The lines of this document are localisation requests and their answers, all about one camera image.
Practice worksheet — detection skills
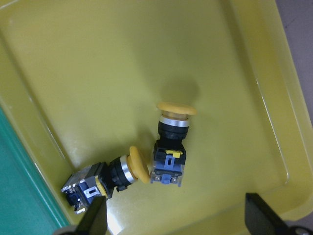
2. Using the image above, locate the yellow push button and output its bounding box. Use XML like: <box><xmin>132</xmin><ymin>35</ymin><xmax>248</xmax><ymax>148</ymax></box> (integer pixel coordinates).
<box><xmin>150</xmin><ymin>101</ymin><xmax>197</xmax><ymax>187</ymax></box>
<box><xmin>61</xmin><ymin>146</ymin><xmax>150</xmax><ymax>214</ymax></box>

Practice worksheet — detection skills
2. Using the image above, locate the yellow plastic tray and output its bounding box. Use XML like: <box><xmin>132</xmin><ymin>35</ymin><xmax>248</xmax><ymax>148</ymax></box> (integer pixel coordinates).
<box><xmin>0</xmin><ymin>0</ymin><xmax>313</xmax><ymax>235</ymax></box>

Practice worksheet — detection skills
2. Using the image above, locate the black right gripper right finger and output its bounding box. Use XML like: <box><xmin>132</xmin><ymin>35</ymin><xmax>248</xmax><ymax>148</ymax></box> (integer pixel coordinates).
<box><xmin>245</xmin><ymin>193</ymin><xmax>313</xmax><ymax>235</ymax></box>

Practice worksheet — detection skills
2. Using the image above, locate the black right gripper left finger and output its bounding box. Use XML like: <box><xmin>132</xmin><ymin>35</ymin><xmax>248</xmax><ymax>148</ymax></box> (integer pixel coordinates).
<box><xmin>53</xmin><ymin>196</ymin><xmax>108</xmax><ymax>235</ymax></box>

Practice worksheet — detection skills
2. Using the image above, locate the green plastic tray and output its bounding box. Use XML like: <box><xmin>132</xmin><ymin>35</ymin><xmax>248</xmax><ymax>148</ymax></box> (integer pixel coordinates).
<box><xmin>0</xmin><ymin>112</ymin><xmax>69</xmax><ymax>235</ymax></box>

